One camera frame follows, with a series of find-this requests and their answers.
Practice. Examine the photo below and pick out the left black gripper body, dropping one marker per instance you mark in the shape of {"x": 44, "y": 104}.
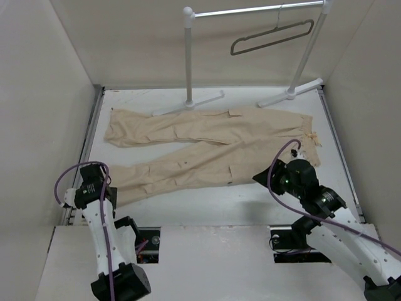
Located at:
{"x": 113, "y": 199}

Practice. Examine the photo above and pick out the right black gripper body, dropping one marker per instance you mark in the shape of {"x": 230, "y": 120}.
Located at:
{"x": 281, "y": 180}

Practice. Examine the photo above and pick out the beige trousers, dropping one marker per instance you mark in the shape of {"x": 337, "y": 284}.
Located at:
{"x": 222, "y": 147}

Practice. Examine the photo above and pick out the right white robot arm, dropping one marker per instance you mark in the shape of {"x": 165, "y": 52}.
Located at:
{"x": 329, "y": 227}

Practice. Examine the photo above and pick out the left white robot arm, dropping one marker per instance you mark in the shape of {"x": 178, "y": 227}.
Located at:
{"x": 118, "y": 275}

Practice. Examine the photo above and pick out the grey clothes hanger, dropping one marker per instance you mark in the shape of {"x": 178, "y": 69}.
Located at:
{"x": 284, "y": 34}

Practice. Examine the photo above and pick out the white clothes rack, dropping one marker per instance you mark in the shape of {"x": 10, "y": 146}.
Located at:
{"x": 294, "y": 88}

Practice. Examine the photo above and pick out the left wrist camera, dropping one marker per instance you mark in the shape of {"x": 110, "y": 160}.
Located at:
{"x": 69, "y": 198}

